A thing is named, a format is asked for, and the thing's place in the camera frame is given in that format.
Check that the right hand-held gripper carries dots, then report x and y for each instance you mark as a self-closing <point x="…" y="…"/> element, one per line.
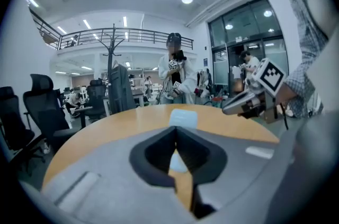
<point x="270" y="77"/>

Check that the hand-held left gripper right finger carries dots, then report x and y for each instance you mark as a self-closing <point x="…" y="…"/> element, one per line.
<point x="205" y="160"/>

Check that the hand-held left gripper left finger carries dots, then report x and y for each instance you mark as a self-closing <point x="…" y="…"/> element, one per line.
<point x="151" y="159"/>

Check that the person's right forearm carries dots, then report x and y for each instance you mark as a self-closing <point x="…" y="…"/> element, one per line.
<point x="285" y="94"/>

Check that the glass entrance door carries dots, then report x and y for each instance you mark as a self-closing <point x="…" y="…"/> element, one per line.
<point x="246" y="29"/>

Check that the grey hanging coat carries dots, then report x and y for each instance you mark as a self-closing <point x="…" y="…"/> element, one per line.
<point x="120" y="90"/>

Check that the black office chair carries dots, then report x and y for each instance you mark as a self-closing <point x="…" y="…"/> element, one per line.
<point x="47" y="109"/>
<point x="96" y="97"/>
<point x="12" y="122"/>

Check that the small side desk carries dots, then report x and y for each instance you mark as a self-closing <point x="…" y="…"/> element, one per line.
<point x="83" y="109"/>

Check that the person's checked shirt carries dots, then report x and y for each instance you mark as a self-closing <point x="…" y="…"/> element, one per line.
<point x="308" y="40"/>

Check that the black coat rack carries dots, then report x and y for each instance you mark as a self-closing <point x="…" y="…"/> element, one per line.
<point x="114" y="45"/>

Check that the black balcony railing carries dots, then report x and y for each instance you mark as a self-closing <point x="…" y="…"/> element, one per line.
<point x="127" y="35"/>

